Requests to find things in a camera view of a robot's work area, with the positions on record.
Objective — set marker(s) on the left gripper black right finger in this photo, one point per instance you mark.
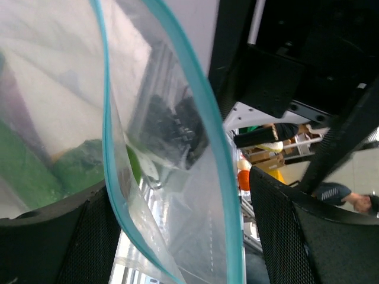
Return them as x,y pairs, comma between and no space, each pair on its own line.
308,241

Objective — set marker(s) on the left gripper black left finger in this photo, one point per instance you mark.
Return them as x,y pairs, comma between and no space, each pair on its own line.
71,241

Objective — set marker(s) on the green toy bell pepper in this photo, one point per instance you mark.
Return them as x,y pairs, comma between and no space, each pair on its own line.
37,184

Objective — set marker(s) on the clear zip top bag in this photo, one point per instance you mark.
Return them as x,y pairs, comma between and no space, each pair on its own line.
113,153

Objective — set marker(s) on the purple toy eggplant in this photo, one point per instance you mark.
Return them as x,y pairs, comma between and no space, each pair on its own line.
15,114

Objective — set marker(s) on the aluminium rail base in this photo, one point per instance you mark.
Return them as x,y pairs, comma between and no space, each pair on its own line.
183,215

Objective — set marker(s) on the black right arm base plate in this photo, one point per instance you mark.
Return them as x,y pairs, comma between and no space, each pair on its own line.
176,135

